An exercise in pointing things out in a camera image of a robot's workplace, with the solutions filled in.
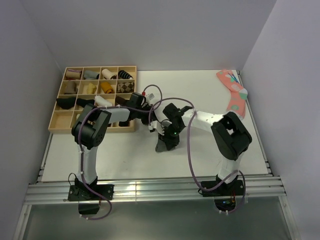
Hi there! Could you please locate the black rolled sock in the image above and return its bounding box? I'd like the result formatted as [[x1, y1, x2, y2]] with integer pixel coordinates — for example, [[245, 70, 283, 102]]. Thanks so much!
[[76, 98, 95, 108], [56, 97, 76, 110]]

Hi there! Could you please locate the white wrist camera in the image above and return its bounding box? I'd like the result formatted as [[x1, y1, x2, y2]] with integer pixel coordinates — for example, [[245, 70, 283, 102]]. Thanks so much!
[[141, 91, 155, 107], [148, 120, 164, 135]]

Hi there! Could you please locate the beige purple rolled sock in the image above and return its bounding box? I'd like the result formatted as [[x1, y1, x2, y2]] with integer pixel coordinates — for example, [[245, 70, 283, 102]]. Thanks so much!
[[65, 69, 82, 80]]

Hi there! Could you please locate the black rolled sock left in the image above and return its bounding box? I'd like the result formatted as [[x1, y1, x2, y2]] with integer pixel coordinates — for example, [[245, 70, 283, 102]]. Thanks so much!
[[56, 97, 76, 110]]

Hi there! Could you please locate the aluminium rail frame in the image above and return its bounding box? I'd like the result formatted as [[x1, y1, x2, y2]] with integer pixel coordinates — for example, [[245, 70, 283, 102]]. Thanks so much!
[[14, 127, 301, 240]]

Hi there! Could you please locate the white brown rolled sock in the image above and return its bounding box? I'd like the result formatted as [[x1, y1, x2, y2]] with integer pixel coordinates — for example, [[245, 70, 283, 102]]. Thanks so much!
[[101, 68, 117, 80]]

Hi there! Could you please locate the dark brown rolled sock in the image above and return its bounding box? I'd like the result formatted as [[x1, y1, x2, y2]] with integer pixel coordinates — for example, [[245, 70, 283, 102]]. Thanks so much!
[[115, 96, 129, 106]]

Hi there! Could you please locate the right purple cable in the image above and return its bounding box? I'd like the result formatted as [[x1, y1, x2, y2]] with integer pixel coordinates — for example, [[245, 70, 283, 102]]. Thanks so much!
[[147, 97, 247, 213]]

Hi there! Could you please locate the mustard yellow rolled sock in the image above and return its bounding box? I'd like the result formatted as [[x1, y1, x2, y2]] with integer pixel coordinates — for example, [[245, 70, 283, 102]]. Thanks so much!
[[100, 81, 115, 94]]

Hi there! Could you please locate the light blue rolled sock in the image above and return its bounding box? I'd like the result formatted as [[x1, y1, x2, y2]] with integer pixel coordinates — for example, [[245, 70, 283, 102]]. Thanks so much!
[[83, 70, 100, 80]]

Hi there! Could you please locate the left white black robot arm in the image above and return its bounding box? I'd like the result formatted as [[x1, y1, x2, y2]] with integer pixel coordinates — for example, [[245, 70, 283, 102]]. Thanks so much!
[[71, 92, 157, 200]]

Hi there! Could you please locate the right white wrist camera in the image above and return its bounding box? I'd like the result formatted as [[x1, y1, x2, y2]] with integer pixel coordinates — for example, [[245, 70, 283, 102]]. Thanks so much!
[[148, 120, 164, 135]]

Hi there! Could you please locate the taupe rolled sock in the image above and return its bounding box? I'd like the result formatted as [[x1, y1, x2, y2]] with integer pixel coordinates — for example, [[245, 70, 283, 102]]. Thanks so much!
[[64, 81, 78, 95]]

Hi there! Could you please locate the purple cable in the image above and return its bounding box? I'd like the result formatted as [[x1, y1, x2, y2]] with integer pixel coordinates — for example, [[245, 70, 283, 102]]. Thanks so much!
[[147, 97, 247, 213], [67, 84, 163, 221]]

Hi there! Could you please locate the grey sock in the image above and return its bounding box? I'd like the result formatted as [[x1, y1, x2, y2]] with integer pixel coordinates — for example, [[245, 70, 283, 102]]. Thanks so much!
[[155, 134, 174, 153]]

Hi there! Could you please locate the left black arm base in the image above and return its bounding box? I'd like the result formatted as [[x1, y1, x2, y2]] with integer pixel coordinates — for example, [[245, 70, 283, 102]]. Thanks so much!
[[67, 182, 114, 216]]

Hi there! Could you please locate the brown checkered rolled sock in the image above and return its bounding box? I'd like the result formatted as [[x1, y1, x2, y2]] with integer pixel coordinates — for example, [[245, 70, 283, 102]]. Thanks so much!
[[117, 81, 135, 94]]

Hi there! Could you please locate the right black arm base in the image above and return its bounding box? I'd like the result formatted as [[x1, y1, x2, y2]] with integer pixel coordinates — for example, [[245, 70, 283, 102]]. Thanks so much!
[[197, 178, 246, 215]]

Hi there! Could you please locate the black white striped sock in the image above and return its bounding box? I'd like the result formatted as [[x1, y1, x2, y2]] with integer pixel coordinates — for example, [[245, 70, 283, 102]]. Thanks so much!
[[118, 70, 133, 80]]

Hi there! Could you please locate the pink patterned sock pair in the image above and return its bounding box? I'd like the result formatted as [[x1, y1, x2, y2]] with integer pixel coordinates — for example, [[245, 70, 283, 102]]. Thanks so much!
[[216, 69, 248, 120]]

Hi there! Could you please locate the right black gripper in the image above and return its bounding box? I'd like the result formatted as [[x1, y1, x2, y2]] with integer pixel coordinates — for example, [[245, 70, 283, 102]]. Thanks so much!
[[158, 123, 185, 151]]

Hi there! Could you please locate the wooden compartment tray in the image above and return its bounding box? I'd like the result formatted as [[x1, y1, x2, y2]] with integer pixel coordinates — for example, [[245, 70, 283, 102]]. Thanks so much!
[[48, 65, 137, 134]]

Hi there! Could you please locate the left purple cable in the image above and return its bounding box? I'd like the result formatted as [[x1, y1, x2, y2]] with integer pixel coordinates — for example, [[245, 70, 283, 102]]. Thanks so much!
[[67, 84, 163, 221]]

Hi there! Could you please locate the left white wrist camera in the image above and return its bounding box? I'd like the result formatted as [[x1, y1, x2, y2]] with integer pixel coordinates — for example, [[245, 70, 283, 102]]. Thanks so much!
[[141, 91, 155, 107]]

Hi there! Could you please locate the cream rolled sock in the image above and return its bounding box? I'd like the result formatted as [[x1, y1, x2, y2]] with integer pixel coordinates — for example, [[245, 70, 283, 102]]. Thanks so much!
[[82, 82, 97, 95]]

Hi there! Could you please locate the black rolled sock middle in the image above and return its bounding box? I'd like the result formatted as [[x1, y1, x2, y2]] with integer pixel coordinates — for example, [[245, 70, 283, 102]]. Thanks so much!
[[76, 98, 95, 108]]

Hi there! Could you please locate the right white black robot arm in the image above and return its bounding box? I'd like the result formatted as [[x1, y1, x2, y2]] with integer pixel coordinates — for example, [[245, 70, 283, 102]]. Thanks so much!
[[155, 103, 252, 195]]

